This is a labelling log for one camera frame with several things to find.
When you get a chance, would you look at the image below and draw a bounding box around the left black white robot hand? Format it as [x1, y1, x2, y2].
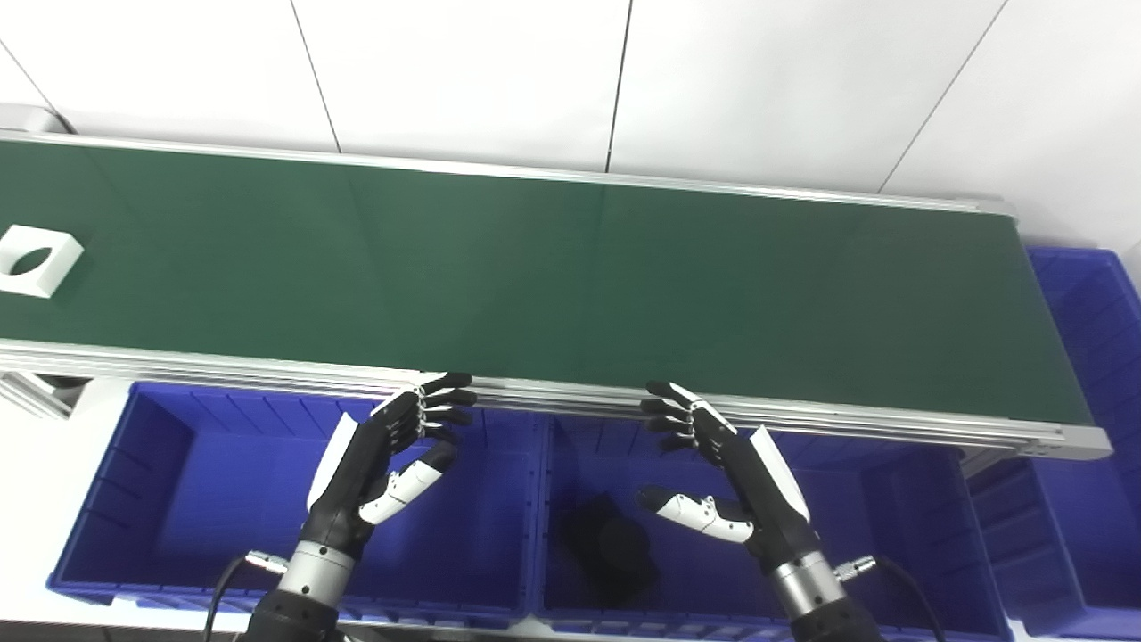
[300, 372, 479, 561]

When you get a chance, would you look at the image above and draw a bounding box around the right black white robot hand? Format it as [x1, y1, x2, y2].
[635, 381, 823, 576]

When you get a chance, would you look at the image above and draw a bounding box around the white square part with hole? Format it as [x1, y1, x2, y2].
[0, 225, 85, 299]

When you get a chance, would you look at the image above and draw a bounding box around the green conveyor belt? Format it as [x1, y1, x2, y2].
[0, 140, 1094, 427]
[0, 129, 1112, 462]

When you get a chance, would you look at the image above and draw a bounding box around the black round part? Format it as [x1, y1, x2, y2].
[557, 495, 662, 607]

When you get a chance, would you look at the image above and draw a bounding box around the large blue plastic bin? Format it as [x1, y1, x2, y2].
[967, 248, 1141, 638]

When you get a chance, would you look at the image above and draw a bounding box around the aluminium conveyor leg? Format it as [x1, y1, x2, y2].
[0, 373, 90, 420]

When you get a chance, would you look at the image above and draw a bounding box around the grey conveyor end housing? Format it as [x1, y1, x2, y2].
[0, 103, 72, 135]

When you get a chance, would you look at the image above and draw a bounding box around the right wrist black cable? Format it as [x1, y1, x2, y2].
[833, 555, 944, 642]

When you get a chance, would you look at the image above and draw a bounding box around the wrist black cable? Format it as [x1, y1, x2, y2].
[833, 555, 944, 642]
[203, 551, 291, 642]

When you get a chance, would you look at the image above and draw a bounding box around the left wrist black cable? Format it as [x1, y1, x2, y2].
[203, 551, 291, 642]

